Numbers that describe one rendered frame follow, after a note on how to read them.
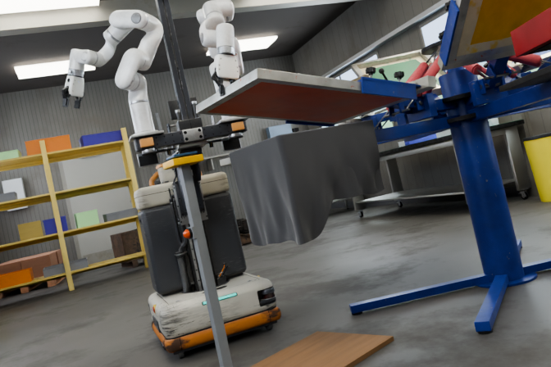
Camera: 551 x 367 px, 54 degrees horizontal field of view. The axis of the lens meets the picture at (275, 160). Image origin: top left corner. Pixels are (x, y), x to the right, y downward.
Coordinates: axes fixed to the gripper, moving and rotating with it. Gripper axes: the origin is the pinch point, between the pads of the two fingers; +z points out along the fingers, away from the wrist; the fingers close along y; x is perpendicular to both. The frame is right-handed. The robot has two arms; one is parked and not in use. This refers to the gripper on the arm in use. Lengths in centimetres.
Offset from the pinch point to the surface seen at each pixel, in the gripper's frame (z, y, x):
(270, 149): 26.2, -10.7, 15.2
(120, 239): 52, -122, -630
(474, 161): 26, -140, 5
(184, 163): 29.6, 17.0, -5.5
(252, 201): 44.4, -14.8, -9.8
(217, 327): 95, 3, -10
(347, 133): 20, -43, 22
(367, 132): 18, -54, 23
